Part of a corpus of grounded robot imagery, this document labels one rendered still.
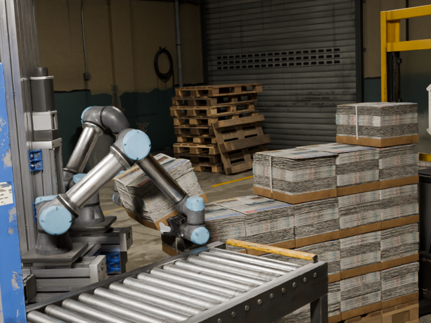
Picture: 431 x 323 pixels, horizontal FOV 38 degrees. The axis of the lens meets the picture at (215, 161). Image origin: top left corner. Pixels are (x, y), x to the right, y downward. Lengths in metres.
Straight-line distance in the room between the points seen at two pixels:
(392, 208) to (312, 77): 7.35
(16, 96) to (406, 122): 2.09
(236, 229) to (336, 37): 7.77
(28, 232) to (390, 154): 1.96
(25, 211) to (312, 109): 8.45
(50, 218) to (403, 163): 2.04
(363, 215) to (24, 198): 1.79
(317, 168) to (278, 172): 0.20
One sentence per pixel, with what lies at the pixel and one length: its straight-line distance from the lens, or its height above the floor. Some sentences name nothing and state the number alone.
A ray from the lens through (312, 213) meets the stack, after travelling 3.33.
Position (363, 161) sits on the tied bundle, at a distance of 3.51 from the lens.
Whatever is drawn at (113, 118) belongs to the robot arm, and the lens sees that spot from 3.28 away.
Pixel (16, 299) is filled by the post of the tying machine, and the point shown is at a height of 1.12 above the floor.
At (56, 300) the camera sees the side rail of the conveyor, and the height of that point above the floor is 0.80.
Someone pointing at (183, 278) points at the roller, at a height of 0.80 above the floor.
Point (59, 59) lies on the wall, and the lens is 10.42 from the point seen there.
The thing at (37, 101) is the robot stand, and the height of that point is 1.42.
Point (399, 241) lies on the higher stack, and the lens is 3.77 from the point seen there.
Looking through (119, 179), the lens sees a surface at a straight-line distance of 3.14.
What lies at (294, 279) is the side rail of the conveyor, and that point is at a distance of 2.24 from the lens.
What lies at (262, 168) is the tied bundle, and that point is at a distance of 3.43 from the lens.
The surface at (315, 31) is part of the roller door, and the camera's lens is 10.83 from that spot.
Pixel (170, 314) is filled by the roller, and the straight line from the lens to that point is 1.98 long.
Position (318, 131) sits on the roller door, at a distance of 10.86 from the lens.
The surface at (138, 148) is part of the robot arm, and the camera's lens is 2.50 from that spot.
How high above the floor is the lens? 1.51
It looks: 8 degrees down
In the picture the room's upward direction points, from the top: 3 degrees counter-clockwise
